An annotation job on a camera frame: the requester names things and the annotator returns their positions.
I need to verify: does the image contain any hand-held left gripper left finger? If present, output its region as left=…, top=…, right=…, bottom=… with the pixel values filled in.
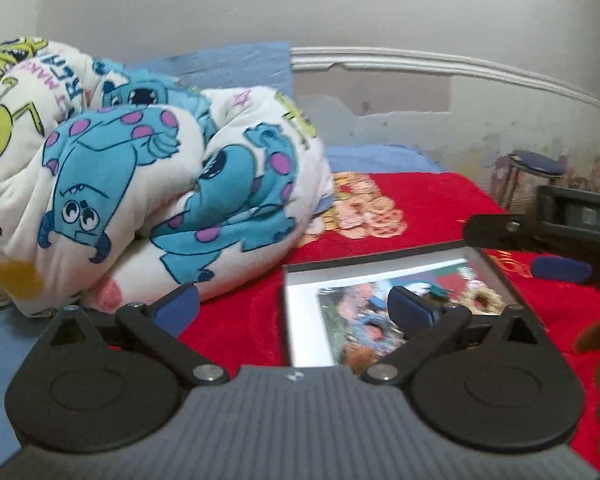
left=29, top=283, right=231, bottom=388

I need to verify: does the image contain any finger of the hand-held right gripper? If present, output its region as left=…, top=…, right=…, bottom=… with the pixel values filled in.
left=529, top=254, right=596, bottom=285
left=461, top=213, right=530, bottom=251

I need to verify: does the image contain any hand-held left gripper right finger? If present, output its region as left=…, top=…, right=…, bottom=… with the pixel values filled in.
left=359, top=285, right=564, bottom=387

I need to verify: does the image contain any small brown plush toy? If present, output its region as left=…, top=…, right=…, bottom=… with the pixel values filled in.
left=346, top=346, right=384, bottom=369

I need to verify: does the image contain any red embroidered blanket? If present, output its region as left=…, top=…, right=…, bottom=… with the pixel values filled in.
left=177, top=171, right=600, bottom=472

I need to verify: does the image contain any blue seat metal stool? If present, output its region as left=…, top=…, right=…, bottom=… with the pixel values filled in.
left=494, top=149, right=569, bottom=212

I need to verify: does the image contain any cartoon monster printed blanket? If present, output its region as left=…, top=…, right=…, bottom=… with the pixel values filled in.
left=0, top=35, right=337, bottom=319

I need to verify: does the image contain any white wall moulding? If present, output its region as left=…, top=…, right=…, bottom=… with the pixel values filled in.
left=289, top=45, right=600, bottom=114

